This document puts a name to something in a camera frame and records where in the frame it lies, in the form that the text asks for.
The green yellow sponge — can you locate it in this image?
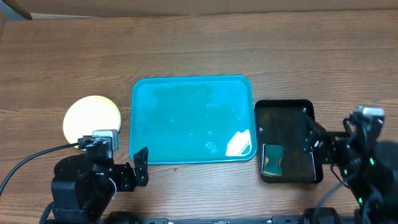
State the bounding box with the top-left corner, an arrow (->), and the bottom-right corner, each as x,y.
262,144 -> 284,177

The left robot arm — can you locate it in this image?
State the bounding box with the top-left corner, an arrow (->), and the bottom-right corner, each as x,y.
39,147 -> 149,223

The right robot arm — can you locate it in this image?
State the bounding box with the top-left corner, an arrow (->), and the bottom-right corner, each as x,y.
302,105 -> 397,223

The black rectangular tray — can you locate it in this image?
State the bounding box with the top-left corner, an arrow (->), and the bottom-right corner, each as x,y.
254,100 -> 323,184

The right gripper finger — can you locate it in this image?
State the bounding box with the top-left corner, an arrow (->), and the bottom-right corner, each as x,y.
302,107 -> 325,154
343,113 -> 367,140

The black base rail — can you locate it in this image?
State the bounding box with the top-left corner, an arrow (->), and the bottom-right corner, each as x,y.
102,208 -> 358,224

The teal plastic tray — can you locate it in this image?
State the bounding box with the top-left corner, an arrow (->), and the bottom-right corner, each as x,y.
129,75 -> 257,165

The green rimmed plate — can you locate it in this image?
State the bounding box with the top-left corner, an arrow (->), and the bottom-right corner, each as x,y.
62,95 -> 122,144

